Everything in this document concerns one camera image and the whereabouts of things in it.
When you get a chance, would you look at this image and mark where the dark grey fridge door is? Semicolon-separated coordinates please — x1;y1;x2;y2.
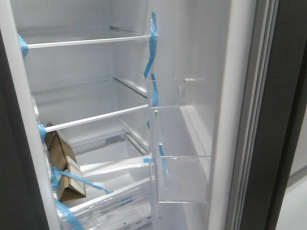
0;43;49;230
149;0;307;230

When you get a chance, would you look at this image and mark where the blue tape on door bin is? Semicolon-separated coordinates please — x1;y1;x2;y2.
151;73;167;175

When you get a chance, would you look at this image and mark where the upper clear door bin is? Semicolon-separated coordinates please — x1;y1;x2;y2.
147;80;186;107

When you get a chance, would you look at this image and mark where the clear door bin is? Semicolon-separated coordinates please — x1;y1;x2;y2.
147;80;186;107
149;106;210;203

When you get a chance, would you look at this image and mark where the lower clear door bin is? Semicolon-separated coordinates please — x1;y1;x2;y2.
149;106;210;203

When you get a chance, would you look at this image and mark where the middle glass fridge shelf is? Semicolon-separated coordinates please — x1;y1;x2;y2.
34;80;148;132

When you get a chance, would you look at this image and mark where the glass fridge shelf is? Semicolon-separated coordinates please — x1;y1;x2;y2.
34;80;148;132
19;26;150;49

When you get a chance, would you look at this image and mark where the upper glass fridge shelf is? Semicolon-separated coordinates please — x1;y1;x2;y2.
19;26;150;49

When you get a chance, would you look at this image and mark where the clear crisper drawer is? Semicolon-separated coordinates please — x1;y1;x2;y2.
65;133;152;230

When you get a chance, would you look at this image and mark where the blue tape on upper shelf right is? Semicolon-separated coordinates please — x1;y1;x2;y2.
143;12;158;79

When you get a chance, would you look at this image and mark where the blue tape on shelf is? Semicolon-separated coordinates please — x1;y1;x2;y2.
17;34;29;58
38;123;47;142
143;12;158;79

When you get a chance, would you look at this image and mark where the brown cardboard box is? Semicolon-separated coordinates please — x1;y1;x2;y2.
45;131;86;203

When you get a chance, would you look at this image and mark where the blue tape on middle shelf left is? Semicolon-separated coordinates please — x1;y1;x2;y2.
38;123;47;142

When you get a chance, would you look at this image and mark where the blue tape across cardboard box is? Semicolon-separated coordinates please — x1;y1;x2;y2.
51;166;113;194

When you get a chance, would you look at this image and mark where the blue tape on drawer bottom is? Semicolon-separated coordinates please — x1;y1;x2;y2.
54;199;84;230

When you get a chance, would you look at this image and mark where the blue tape on upper shelf left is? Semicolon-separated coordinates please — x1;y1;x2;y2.
17;34;29;58

